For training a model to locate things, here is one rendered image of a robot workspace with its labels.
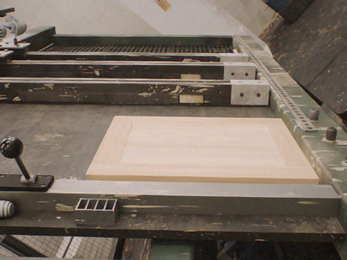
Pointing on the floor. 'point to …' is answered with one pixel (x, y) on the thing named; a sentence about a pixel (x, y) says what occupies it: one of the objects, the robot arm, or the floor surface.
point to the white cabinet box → (190, 18)
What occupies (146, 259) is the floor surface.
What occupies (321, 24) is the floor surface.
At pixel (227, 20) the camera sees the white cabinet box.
